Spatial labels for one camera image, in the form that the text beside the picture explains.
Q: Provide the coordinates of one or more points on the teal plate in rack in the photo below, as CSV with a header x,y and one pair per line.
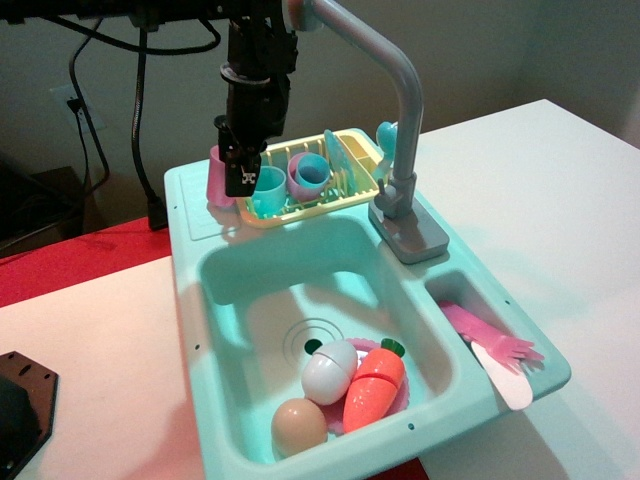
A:
x,y
339,160

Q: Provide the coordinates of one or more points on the teal cup in rack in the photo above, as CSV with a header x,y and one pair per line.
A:
x,y
270,192

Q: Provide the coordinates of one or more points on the yellow dish rack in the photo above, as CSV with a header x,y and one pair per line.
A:
x,y
364,156

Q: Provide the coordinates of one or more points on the black metal base plate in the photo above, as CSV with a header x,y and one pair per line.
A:
x,y
28,400

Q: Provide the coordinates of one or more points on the white wall outlet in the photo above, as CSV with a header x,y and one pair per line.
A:
x,y
68,102

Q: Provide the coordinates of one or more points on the teal spoon behind faucet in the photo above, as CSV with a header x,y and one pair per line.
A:
x,y
386,137

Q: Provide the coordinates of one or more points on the pink toy fork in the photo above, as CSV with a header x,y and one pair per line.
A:
x,y
507,350

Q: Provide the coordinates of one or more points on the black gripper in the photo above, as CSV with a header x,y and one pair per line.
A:
x,y
256,110

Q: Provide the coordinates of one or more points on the blue cup inside lilac cup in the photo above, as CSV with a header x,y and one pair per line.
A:
x,y
312,171

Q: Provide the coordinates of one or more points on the pink plastic cup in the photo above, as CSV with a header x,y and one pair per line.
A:
x,y
216,182

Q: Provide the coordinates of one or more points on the red cloth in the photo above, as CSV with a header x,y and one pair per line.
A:
x,y
80,259

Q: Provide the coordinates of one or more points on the brown toy egg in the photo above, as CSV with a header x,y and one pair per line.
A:
x,y
298,425

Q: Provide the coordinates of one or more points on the lilac cup in rack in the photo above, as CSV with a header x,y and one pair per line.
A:
x,y
297,191

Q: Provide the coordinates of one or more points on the grey toy faucet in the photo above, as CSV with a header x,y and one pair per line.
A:
x,y
402,221

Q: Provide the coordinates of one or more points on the dark box in background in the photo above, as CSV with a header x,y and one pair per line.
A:
x,y
39,209

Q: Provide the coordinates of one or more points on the white toy knife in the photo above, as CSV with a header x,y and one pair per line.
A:
x,y
510,382

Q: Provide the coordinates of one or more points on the teal toy sink unit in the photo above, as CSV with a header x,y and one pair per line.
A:
x,y
253,303

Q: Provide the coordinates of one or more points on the white toy egg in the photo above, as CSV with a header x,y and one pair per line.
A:
x,y
328,374

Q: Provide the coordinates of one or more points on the orange toy carrot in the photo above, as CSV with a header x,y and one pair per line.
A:
x,y
374,386

